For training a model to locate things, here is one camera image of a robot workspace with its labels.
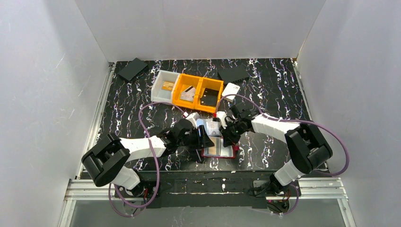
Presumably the gold card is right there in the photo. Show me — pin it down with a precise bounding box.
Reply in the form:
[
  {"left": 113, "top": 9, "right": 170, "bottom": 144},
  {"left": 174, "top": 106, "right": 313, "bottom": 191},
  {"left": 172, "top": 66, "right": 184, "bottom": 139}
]
[
  {"left": 205, "top": 147, "right": 219, "bottom": 156},
  {"left": 162, "top": 80, "right": 175, "bottom": 91}
]

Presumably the red card holder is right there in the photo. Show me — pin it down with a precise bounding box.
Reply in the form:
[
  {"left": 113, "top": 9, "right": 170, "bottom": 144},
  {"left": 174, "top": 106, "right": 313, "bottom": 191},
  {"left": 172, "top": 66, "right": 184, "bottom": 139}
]
[{"left": 201, "top": 137, "right": 239, "bottom": 159}]

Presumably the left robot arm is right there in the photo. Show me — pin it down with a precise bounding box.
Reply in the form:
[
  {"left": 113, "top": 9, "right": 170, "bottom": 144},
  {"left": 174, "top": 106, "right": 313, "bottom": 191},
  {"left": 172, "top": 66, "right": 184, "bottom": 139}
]
[{"left": 81, "top": 119, "right": 215, "bottom": 190}]

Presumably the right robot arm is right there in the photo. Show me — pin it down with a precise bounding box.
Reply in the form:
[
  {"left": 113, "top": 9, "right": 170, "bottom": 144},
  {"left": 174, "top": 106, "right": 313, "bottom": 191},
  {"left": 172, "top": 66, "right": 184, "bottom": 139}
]
[{"left": 214, "top": 105, "right": 332, "bottom": 192}]

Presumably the black card in bin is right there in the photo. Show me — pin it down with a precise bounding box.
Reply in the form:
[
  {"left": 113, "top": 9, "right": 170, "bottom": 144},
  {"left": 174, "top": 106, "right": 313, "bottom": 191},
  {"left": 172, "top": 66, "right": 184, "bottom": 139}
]
[{"left": 200, "top": 88, "right": 219, "bottom": 107}]

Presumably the yellow bin with black card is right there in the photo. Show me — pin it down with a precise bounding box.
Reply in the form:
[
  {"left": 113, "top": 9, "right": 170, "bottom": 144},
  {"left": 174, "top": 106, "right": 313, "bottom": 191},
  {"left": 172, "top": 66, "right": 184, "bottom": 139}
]
[{"left": 194, "top": 77, "right": 224, "bottom": 113}]

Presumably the silver VIP card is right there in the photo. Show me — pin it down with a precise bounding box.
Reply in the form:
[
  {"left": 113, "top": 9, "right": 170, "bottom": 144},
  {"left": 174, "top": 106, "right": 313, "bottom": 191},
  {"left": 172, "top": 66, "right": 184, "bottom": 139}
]
[{"left": 180, "top": 86, "right": 196, "bottom": 102}]

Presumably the yellow bin with silver card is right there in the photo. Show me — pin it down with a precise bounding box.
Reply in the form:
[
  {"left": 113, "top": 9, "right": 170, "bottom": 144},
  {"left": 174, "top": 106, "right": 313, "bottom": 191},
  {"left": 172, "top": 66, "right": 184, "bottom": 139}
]
[{"left": 172, "top": 74, "right": 200, "bottom": 109}]

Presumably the gold card in white bin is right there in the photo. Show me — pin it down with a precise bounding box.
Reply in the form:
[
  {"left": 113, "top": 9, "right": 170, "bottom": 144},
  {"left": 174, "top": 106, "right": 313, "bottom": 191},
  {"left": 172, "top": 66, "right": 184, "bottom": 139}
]
[{"left": 162, "top": 80, "right": 175, "bottom": 91}]

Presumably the black yellow screwdriver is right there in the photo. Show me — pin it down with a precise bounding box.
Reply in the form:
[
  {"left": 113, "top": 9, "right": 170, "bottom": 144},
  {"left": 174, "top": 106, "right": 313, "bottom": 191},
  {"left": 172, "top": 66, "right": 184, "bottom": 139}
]
[{"left": 195, "top": 149, "right": 203, "bottom": 163}]

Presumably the white small box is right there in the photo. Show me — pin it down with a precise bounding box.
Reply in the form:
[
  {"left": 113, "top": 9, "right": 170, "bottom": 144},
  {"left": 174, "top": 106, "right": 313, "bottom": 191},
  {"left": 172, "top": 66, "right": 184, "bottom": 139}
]
[{"left": 221, "top": 83, "right": 240, "bottom": 102}]

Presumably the black flat box right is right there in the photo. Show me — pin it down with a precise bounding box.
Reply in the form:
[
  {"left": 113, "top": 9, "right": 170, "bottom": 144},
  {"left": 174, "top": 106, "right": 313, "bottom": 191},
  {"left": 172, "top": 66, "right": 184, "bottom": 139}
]
[{"left": 218, "top": 66, "right": 250, "bottom": 85}]

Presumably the black flat box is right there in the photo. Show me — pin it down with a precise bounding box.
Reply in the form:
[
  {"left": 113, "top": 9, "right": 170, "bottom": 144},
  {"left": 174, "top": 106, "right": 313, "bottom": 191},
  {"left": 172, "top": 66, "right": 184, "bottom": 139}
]
[
  {"left": 218, "top": 66, "right": 250, "bottom": 85},
  {"left": 117, "top": 58, "right": 148, "bottom": 82}
]

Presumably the white plastic bin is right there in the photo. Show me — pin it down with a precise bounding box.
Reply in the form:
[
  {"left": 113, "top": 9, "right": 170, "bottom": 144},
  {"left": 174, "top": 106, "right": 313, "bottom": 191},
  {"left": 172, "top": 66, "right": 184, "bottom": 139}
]
[{"left": 151, "top": 70, "right": 180, "bottom": 103}]

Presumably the black flat box left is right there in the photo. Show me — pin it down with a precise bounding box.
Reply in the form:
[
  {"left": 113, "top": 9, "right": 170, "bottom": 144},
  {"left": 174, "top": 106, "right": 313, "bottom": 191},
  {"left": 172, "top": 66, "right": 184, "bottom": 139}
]
[{"left": 117, "top": 58, "right": 148, "bottom": 82}]

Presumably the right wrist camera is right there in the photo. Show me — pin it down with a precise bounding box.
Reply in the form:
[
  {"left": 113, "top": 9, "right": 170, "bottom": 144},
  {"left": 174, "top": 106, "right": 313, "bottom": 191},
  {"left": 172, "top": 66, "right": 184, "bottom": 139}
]
[{"left": 213, "top": 111, "right": 227, "bottom": 128}]

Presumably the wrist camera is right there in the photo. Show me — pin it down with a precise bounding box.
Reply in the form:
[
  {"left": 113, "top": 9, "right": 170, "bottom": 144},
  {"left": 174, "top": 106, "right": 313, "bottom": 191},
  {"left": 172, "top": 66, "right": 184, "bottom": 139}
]
[
  {"left": 183, "top": 112, "right": 200, "bottom": 127},
  {"left": 213, "top": 111, "right": 227, "bottom": 128}
]

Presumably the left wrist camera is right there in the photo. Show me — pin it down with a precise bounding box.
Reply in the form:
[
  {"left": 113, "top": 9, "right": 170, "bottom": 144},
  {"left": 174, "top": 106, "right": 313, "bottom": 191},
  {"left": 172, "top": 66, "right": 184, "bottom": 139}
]
[{"left": 183, "top": 112, "right": 200, "bottom": 127}]

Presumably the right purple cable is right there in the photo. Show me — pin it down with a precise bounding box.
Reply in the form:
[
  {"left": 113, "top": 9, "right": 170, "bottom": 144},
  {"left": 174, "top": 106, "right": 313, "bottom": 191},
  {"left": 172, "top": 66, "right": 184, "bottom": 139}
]
[{"left": 215, "top": 94, "right": 349, "bottom": 216}]

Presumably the aluminium table rail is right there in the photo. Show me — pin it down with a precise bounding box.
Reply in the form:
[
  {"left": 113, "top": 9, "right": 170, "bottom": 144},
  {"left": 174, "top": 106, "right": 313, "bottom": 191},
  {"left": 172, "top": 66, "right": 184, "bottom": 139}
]
[{"left": 58, "top": 62, "right": 116, "bottom": 227}]

